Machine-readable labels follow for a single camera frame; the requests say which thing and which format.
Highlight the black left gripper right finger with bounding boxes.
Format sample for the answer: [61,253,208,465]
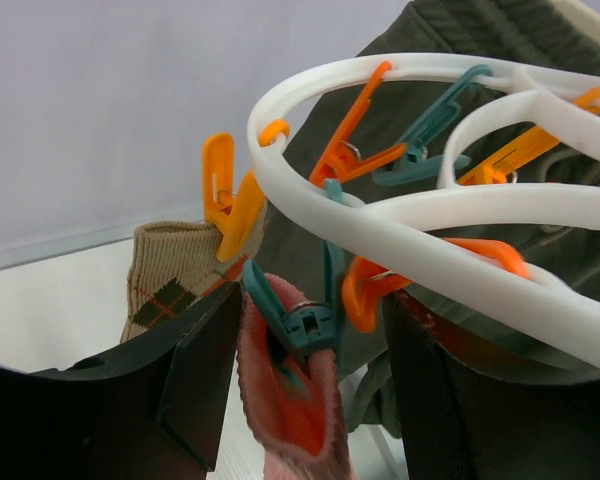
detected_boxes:
[383,292,600,479]

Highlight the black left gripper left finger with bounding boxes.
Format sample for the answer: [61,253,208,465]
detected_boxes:
[0,282,242,479]

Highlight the pink patterned sock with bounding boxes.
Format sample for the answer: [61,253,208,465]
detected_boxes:
[237,274,355,479]

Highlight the white clip sock hanger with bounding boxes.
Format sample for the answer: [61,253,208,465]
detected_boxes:
[201,52,600,376]

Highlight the olive green shorts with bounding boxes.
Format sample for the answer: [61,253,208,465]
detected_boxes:
[257,0,600,441]

